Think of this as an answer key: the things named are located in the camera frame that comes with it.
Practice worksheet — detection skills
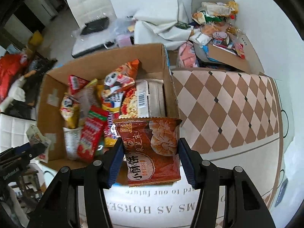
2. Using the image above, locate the grey white nitz snack packet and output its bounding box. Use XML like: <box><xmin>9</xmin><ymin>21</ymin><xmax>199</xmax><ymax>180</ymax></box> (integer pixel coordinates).
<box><xmin>63</xmin><ymin>127</ymin><xmax>82</xmax><ymax>161</ymax></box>

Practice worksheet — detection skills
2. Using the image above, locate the red long snack packet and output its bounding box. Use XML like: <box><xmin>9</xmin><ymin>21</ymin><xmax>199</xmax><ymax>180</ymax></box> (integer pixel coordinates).
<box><xmin>77</xmin><ymin>105</ymin><xmax>109</xmax><ymax>162</ymax></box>

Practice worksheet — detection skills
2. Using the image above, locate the brown pastry snack packet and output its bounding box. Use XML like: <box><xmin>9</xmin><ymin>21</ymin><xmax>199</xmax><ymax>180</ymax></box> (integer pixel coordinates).
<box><xmin>114</xmin><ymin>117</ymin><xmax>182</xmax><ymax>187</ymax></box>

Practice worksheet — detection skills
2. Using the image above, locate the small white green snack packet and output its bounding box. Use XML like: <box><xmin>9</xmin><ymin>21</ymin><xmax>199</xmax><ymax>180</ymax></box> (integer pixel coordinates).
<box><xmin>26</xmin><ymin>125</ymin><xmax>52</xmax><ymax>163</ymax></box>

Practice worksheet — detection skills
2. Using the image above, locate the pile of snacks on chair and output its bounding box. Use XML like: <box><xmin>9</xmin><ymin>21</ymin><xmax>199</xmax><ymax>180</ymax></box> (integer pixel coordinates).
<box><xmin>177</xmin><ymin>0</ymin><xmax>265</xmax><ymax>75</ymax></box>

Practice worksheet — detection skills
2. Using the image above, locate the white tufted chair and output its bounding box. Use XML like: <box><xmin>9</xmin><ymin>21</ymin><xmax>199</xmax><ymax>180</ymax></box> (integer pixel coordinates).
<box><xmin>0</xmin><ymin>113</ymin><xmax>37</xmax><ymax>152</ymax></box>

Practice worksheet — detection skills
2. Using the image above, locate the yellow panda snack packet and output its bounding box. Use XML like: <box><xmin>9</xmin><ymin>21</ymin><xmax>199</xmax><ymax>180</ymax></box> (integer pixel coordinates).
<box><xmin>60</xmin><ymin>93</ymin><xmax>80</xmax><ymax>129</ymax></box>

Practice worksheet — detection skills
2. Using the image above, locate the cardboard box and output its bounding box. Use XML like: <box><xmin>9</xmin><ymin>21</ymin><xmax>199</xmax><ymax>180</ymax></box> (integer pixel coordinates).
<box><xmin>37</xmin><ymin>44</ymin><xmax>180</xmax><ymax>183</ymax></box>

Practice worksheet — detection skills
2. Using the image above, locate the red plastic bag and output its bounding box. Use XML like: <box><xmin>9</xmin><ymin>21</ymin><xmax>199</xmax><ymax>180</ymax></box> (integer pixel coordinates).
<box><xmin>0</xmin><ymin>52</ymin><xmax>29</xmax><ymax>102</ymax></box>

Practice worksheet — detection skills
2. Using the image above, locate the beige bread packet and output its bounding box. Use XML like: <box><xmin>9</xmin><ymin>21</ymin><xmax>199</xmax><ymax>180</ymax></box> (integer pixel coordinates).
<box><xmin>75</xmin><ymin>79</ymin><xmax>100</xmax><ymax>127</ymax></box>

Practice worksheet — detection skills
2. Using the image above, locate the small red packet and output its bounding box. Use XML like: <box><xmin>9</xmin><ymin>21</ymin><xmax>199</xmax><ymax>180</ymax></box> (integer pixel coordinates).
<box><xmin>68</xmin><ymin>75</ymin><xmax>89</xmax><ymax>95</ymax></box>

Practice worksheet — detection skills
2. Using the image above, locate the red yellow toppes packet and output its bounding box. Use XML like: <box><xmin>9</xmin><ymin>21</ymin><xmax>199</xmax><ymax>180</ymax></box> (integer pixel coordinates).
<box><xmin>96</xmin><ymin>85</ymin><xmax>124</xmax><ymax>148</ymax></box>

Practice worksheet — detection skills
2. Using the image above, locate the orange noodle packet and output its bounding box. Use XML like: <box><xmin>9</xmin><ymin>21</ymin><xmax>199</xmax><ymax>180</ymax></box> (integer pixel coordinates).
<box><xmin>119</xmin><ymin>87</ymin><xmax>138</xmax><ymax>118</ymax></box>

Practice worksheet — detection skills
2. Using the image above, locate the orange panda snack packet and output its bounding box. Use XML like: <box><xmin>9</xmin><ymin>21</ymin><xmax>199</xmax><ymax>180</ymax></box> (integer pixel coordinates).
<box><xmin>103</xmin><ymin>59</ymin><xmax>140</xmax><ymax>97</ymax></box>

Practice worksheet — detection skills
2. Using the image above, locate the white chair with black item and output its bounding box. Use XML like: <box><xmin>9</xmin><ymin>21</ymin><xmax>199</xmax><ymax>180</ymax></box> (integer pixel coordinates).
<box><xmin>66</xmin><ymin>0</ymin><xmax>134</xmax><ymax>59</ymax></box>

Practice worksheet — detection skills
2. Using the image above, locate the white cloth bag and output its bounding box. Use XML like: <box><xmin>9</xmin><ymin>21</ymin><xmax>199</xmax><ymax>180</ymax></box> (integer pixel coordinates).
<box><xmin>133</xmin><ymin>0</ymin><xmax>192</xmax><ymax>51</ymax></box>

